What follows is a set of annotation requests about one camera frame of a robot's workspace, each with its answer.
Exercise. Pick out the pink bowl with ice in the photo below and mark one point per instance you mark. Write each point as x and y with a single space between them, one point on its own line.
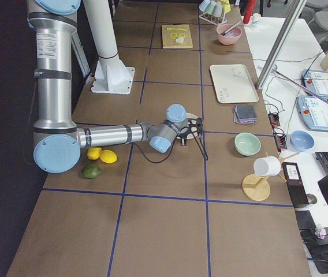
229 38

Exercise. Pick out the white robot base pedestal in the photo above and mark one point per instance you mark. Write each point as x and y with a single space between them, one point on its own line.
111 75

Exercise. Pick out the white bear tray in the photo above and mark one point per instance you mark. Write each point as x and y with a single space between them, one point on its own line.
233 84

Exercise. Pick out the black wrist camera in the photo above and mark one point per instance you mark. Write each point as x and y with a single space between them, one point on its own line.
183 142

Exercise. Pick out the cream round plate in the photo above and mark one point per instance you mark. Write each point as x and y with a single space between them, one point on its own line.
193 116

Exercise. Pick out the cup rack with cups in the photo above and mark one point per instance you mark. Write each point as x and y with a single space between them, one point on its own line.
214 12

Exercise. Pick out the aluminium frame post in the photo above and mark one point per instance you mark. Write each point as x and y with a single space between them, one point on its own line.
291 18

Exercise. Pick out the near teach pendant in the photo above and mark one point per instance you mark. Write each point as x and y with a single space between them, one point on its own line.
313 112

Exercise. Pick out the yellow lemon lower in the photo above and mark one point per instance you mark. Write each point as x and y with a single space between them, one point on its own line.
108 156

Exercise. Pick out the far teach pendant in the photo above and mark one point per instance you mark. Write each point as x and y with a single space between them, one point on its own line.
316 81

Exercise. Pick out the yellow lemon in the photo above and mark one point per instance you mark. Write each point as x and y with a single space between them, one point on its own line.
93 153
108 156

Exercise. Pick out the blue bowl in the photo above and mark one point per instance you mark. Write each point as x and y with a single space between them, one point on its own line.
301 141

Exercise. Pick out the yellow plastic knife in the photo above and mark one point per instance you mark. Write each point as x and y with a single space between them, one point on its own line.
175 29

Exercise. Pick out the teach pendant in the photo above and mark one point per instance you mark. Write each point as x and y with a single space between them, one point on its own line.
313 112
316 81

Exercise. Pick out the steel muddler black tip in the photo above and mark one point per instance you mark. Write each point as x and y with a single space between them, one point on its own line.
230 28

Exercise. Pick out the mint green bowl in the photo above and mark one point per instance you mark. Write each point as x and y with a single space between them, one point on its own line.
247 144

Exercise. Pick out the yellow lemon upper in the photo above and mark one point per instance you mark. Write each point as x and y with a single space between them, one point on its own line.
93 153

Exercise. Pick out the wooden mug stand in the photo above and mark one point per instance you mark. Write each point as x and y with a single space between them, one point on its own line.
257 187

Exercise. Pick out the black phone stand box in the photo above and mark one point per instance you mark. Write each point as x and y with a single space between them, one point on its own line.
295 185

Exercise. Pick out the white mug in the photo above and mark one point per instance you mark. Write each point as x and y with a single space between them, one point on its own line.
267 166

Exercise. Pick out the bamboo cutting board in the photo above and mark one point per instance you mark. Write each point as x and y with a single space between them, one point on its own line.
176 36

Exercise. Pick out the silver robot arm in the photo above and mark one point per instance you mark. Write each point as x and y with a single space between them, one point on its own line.
57 141

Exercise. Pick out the white steamed bun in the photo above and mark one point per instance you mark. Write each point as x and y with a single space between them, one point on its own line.
179 40

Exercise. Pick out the red bottle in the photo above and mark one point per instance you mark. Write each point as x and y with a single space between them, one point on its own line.
249 11

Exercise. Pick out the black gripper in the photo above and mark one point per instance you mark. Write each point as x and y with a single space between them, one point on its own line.
183 141

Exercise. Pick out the grey folded cloth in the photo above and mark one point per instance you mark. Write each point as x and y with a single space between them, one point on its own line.
244 114

